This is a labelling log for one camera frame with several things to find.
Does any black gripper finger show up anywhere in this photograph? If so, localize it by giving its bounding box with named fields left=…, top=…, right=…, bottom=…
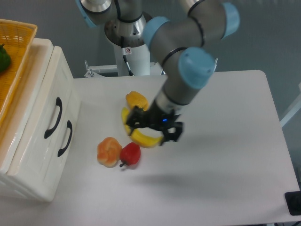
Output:
left=159, top=121, right=184, bottom=146
left=126, top=105, right=148, bottom=136

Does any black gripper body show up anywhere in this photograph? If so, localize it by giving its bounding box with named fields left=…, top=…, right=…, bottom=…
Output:
left=146, top=101, right=181, bottom=132

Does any white top drawer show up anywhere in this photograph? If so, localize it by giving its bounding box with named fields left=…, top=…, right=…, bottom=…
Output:
left=7, top=46, right=79, bottom=176

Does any white drawer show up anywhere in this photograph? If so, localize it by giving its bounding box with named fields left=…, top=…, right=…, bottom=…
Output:
left=7, top=94, right=82, bottom=203
left=7, top=46, right=79, bottom=176

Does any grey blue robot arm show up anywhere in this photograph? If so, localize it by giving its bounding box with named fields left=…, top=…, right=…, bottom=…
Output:
left=126, top=0, right=240, bottom=142

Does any white drawer cabinet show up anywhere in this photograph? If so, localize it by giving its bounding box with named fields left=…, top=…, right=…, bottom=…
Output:
left=0, top=37, right=82, bottom=203

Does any white lower drawer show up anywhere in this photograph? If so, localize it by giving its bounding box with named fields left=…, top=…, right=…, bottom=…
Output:
left=7, top=94, right=82, bottom=203

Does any yellow bell pepper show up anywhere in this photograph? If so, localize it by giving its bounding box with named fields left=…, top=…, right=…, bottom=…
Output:
left=126, top=91, right=149, bottom=111

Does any yellow banana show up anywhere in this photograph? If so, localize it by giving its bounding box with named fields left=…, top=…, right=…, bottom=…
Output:
left=121, top=107, right=163, bottom=148

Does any red bell pepper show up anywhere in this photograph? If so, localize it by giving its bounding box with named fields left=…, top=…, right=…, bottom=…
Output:
left=119, top=142, right=141, bottom=167

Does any orange bread roll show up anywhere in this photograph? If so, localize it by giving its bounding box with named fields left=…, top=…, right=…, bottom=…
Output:
left=97, top=137, right=122, bottom=168

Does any black device at edge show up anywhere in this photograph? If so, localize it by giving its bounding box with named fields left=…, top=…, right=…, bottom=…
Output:
left=285, top=191, right=301, bottom=216

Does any green bell pepper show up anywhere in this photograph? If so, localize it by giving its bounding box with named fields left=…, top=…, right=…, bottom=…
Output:
left=0, top=44, right=11, bottom=72

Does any orange wicker basket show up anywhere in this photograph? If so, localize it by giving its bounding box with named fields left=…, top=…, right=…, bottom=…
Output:
left=0, top=19, right=38, bottom=123

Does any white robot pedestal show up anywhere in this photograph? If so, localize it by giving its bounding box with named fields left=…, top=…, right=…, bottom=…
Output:
left=84, top=11, right=170, bottom=78

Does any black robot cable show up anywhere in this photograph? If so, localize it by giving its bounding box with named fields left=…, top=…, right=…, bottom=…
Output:
left=120, top=35, right=135, bottom=76

